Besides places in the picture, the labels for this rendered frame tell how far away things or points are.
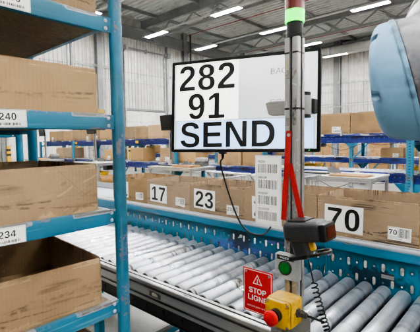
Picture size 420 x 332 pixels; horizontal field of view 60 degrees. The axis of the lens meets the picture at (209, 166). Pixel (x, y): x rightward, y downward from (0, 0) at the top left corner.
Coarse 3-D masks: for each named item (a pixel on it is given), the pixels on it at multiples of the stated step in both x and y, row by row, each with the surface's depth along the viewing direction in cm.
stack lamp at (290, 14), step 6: (288, 0) 93; (294, 0) 92; (300, 0) 92; (288, 6) 93; (294, 6) 92; (300, 6) 92; (288, 12) 93; (294, 12) 92; (300, 12) 92; (288, 18) 93; (294, 18) 92; (300, 18) 92
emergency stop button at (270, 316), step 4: (268, 312) 90; (272, 312) 90; (264, 316) 91; (268, 316) 90; (272, 316) 90; (276, 316) 90; (264, 320) 91; (268, 320) 90; (272, 320) 89; (276, 320) 89; (268, 324) 90; (272, 324) 90; (276, 324) 90
